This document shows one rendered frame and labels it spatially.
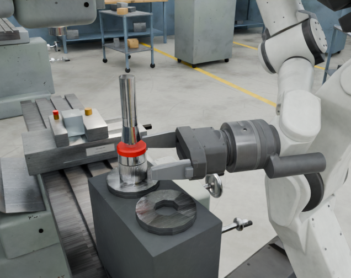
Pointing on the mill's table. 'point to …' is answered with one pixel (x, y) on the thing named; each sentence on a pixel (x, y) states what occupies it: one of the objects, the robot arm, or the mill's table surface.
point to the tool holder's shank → (129, 111)
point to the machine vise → (69, 146)
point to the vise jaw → (95, 126)
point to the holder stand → (153, 229)
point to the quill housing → (54, 12)
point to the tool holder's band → (131, 149)
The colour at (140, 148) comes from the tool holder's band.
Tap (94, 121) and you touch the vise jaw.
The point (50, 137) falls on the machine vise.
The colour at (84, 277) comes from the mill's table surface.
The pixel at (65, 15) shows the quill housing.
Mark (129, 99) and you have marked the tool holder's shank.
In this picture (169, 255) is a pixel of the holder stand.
